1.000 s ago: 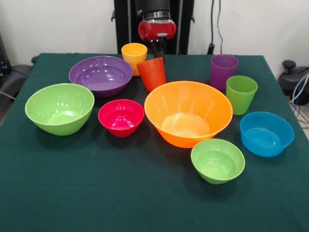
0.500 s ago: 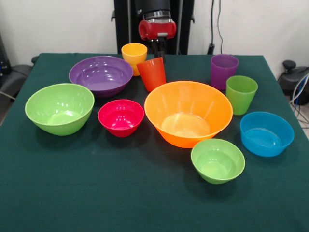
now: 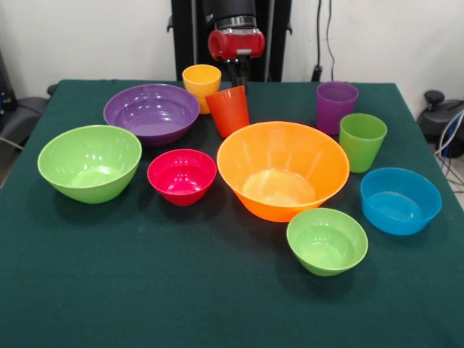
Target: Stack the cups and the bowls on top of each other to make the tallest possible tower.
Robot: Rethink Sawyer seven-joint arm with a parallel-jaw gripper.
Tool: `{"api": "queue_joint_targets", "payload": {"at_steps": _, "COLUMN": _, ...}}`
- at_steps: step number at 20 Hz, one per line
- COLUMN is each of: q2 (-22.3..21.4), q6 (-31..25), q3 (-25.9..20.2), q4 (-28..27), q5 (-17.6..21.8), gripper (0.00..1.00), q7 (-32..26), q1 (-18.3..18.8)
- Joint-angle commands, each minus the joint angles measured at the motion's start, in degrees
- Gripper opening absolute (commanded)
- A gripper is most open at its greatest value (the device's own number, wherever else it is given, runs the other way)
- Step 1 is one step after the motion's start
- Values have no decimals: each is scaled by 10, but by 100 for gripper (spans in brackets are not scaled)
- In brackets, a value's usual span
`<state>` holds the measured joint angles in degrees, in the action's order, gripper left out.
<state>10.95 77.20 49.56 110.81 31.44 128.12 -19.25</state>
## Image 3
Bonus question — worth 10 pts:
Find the purple cup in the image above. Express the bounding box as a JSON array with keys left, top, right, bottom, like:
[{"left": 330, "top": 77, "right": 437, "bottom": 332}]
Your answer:
[{"left": 315, "top": 80, "right": 360, "bottom": 136}]

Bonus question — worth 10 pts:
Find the black wall cable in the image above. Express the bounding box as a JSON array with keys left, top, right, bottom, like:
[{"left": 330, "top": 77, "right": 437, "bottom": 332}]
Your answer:
[{"left": 310, "top": 0, "right": 336, "bottom": 83}]

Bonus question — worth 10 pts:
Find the dark green tablecloth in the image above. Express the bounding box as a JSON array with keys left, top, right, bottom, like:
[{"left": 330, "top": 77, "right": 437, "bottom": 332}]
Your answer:
[{"left": 0, "top": 79, "right": 464, "bottom": 348}]

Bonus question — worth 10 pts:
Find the floor cable bundle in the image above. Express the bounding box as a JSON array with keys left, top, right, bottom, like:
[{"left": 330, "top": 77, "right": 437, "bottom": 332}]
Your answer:
[{"left": 433, "top": 108, "right": 464, "bottom": 193}]

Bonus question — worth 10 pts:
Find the small green bowl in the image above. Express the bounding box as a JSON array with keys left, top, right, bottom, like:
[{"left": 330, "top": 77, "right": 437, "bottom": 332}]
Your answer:
[{"left": 286, "top": 207, "right": 369, "bottom": 278}]

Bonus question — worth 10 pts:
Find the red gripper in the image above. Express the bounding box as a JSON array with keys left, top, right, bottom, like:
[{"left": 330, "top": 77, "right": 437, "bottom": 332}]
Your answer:
[{"left": 207, "top": 28, "right": 267, "bottom": 96}]

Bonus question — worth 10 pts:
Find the large orange bowl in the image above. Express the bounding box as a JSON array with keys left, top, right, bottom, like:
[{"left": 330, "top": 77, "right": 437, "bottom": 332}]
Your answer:
[{"left": 216, "top": 121, "right": 351, "bottom": 223}]

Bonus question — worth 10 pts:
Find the yellow cup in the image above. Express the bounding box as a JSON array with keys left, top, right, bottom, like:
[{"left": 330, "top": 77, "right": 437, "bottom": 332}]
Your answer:
[
  {"left": 181, "top": 64, "right": 223, "bottom": 97},
  {"left": 196, "top": 92, "right": 213, "bottom": 115}
]

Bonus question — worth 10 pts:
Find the purple bowl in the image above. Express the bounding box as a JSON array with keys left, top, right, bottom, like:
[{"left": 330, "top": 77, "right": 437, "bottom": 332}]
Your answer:
[{"left": 103, "top": 83, "right": 202, "bottom": 147}]

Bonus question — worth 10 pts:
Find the large green bowl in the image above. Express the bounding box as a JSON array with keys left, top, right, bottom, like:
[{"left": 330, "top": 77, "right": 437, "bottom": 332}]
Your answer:
[{"left": 37, "top": 125, "right": 143, "bottom": 204}]

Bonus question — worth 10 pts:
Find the black stand frame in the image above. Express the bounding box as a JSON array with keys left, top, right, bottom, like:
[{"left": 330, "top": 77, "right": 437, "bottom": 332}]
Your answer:
[{"left": 0, "top": 49, "right": 17, "bottom": 117}]

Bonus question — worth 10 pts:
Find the pink bowl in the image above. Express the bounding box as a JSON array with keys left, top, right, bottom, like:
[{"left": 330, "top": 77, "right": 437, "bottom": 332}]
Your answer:
[{"left": 146, "top": 148, "right": 218, "bottom": 207}]

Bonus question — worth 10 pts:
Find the blue bowl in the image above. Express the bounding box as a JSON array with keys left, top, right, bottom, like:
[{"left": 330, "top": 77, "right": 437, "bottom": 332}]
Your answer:
[{"left": 360, "top": 167, "right": 443, "bottom": 237}]

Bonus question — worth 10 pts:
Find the orange cup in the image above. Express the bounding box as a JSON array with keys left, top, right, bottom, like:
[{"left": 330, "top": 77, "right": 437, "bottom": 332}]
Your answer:
[{"left": 204, "top": 86, "right": 252, "bottom": 139}]

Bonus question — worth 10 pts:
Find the green cup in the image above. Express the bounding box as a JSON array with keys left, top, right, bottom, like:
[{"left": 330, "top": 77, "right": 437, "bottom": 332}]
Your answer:
[{"left": 339, "top": 112, "right": 389, "bottom": 174}]

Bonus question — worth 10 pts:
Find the black robot column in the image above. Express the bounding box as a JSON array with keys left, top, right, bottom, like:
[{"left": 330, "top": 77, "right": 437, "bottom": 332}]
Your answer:
[{"left": 167, "top": 0, "right": 294, "bottom": 83}]

